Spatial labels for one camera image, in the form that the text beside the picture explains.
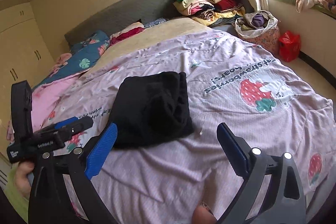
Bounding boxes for cream wardrobe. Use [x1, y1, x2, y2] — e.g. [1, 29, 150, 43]
[1, 2, 54, 186]

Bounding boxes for left hand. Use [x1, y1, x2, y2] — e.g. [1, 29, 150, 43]
[14, 161, 35, 200]

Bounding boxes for black IKISS sweater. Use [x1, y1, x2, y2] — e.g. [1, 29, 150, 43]
[108, 72, 194, 149]

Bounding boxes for red patterned pillow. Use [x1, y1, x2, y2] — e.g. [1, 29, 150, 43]
[110, 22, 145, 46]

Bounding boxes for dark floral pillow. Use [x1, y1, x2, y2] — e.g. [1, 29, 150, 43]
[34, 30, 110, 89]

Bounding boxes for red plastic bag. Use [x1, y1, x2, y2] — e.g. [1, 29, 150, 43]
[278, 31, 301, 63]

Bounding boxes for lilac strawberry print quilt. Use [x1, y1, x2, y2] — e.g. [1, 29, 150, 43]
[43, 30, 335, 223]

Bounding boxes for grey quilted headboard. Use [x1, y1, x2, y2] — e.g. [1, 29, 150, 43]
[64, 0, 179, 47]

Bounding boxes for beige bed sheet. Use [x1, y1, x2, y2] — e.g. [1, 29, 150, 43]
[85, 17, 212, 76]

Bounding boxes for floral laundry basket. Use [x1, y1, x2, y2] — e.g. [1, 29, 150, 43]
[234, 10, 280, 55]

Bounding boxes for pile of folded clothes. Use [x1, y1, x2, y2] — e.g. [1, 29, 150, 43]
[174, 0, 255, 28]

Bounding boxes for right hand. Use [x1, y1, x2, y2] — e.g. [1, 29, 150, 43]
[191, 202, 217, 224]

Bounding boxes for pink blanket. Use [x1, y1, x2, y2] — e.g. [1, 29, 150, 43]
[6, 53, 79, 142]

